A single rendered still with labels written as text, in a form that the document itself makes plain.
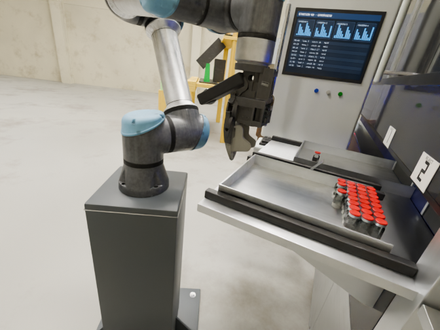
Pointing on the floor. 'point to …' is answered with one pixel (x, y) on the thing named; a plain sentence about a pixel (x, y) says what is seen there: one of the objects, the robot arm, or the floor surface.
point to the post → (420, 277)
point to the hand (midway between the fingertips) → (229, 154)
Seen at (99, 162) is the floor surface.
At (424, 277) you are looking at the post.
